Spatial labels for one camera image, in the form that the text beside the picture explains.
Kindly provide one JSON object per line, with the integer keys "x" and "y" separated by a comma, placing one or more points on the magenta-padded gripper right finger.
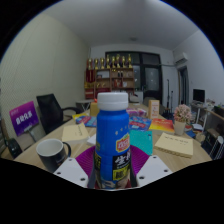
{"x": 153, "y": 170}

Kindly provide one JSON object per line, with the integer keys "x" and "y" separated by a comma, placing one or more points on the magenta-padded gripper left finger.
{"x": 70, "y": 170}

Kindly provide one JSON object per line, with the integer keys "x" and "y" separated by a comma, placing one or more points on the blue white-capped drink bottle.
{"x": 112, "y": 140}

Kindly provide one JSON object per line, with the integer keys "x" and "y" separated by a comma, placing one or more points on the black mug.
{"x": 50, "y": 156}

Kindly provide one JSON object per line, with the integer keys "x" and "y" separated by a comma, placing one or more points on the teal book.
{"x": 141, "y": 141}

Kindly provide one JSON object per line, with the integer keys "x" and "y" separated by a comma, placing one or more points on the cream yellow book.
{"x": 174, "y": 145}

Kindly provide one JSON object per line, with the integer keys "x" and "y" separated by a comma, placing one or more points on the beige notebook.
{"x": 75, "y": 132}

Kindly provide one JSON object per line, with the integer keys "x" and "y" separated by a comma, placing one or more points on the orange book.
{"x": 162, "y": 125}

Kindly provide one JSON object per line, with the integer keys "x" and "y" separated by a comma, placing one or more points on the blue magazine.
{"x": 87, "y": 121}
{"x": 140, "y": 124}

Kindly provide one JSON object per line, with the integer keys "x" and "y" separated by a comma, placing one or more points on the thin yellow book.
{"x": 80, "y": 116}

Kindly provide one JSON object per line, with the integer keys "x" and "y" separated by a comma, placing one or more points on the pink packet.
{"x": 136, "y": 112}

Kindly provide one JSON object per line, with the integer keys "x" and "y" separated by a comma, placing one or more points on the orange standing box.
{"x": 154, "y": 109}

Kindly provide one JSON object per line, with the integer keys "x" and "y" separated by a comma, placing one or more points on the pink potted flowers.
{"x": 182, "y": 115}

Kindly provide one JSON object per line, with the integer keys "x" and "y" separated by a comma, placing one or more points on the black office chair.
{"x": 50, "y": 111}

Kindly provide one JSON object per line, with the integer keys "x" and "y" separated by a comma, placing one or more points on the yellow red-ribboned gift box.
{"x": 93, "y": 109}

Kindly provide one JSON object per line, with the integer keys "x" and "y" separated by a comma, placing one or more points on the small white side table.
{"x": 83, "y": 103}

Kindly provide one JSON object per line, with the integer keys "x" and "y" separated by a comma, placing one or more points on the purple sign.
{"x": 23, "y": 117}

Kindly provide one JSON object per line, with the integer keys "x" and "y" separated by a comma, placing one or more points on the black computer monitor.
{"x": 199, "y": 95}

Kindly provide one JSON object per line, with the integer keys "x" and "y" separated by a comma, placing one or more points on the dark glass door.
{"x": 150, "y": 76}

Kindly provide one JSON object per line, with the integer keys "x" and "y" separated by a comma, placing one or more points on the wooden trophy shelf unit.
{"x": 110, "y": 80}

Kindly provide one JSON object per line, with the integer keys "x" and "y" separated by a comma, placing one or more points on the white air conditioner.
{"x": 181, "y": 58}

